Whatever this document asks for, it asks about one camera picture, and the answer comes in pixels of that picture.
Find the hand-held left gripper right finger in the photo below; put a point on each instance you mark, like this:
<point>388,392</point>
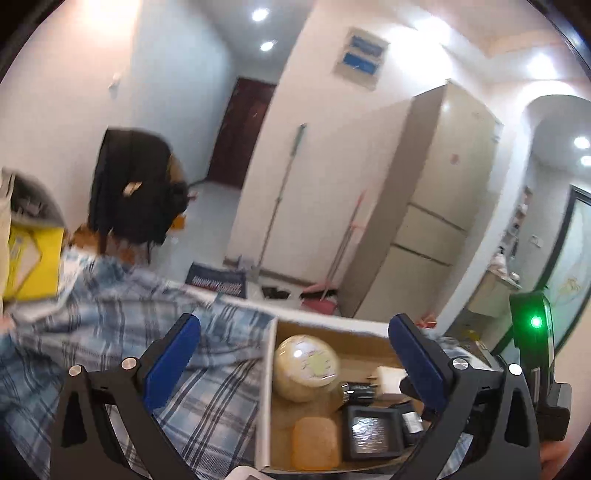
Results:
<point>415,360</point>

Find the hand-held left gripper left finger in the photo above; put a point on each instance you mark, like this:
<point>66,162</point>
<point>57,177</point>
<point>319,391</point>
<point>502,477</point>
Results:
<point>173,360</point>

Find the white square case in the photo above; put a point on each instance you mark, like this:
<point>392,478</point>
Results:
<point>390,381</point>

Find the white cardboard box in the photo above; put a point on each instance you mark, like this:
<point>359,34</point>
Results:
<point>281,415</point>

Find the person's right hand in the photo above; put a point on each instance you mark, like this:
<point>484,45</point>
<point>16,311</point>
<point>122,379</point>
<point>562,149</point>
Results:
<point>554,459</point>

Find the red box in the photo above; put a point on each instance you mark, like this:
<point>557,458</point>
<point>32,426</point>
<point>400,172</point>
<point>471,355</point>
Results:
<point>427,320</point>

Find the black printed box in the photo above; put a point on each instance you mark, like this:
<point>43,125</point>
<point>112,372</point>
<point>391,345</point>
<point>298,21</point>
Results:
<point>412,424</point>

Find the beige counter cabinet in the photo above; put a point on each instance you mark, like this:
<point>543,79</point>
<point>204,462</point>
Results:
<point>489,295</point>

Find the blue plaid shirt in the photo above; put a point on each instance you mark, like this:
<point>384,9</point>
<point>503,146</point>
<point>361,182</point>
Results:
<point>115,314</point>

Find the black square box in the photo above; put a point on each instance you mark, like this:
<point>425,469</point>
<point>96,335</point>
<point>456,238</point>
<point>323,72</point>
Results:
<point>371,431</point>

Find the dark blue doormat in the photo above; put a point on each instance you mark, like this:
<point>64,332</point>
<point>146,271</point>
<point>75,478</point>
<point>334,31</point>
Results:
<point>217,281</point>

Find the black framed glass door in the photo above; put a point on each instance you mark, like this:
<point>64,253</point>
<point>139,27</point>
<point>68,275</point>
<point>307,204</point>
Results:
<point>572,258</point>

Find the white power socket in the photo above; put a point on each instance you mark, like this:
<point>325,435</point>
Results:
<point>535,240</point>

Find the pink dustpan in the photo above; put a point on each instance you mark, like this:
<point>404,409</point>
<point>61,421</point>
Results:
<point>321,307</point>

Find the red broom and dustpan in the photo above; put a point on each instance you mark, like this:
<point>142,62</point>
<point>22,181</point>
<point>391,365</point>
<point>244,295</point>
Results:
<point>318,290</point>

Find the black slippers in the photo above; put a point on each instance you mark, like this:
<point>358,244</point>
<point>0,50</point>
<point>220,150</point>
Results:
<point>275,292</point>

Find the orange sponge block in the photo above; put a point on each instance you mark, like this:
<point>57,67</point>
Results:
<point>316,443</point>

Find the white remote control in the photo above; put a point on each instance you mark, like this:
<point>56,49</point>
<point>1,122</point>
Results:
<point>242,474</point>

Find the orange cardboard box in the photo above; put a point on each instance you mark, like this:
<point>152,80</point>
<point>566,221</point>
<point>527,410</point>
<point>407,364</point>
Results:
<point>179,222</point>

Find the brown cardboard box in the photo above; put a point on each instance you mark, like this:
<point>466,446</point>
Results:
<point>85,237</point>

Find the beige refrigerator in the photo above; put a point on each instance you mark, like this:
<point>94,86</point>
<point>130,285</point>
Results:
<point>438,207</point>

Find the yellow bag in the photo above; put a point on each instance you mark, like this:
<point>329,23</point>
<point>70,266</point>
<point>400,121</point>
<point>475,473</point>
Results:
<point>46,258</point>

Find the chair draped with black coat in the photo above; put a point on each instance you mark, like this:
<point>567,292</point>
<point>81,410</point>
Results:
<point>129,184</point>

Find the grey mop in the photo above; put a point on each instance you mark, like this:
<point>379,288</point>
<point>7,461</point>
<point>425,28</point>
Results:
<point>282,194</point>

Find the grey bag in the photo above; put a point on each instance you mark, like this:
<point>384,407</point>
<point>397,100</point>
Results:
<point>37,198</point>

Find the dark brown door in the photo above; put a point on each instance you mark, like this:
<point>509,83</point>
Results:
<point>240,134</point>

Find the wall electrical panel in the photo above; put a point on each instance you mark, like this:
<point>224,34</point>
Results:
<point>362,57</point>

